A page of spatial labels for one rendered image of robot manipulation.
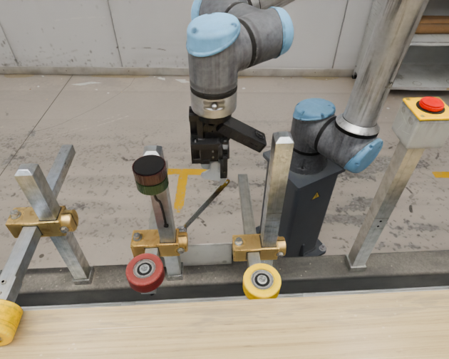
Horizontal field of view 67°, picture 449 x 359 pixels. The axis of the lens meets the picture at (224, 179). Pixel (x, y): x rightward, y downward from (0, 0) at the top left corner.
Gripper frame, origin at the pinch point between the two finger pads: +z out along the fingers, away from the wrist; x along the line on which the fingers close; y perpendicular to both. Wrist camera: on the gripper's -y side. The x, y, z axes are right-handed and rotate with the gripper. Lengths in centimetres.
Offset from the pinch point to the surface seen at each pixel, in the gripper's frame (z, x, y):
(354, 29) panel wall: 53, -240, -127
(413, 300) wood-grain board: 7.8, 28.5, -36.7
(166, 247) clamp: 12.1, 10.3, 14.5
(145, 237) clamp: 11.1, 7.9, 19.6
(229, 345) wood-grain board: 8.0, 35.3, 0.7
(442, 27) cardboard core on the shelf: 39, -205, -182
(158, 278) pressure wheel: 7.9, 21.1, 14.9
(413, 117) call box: -23.2, 9.6, -33.2
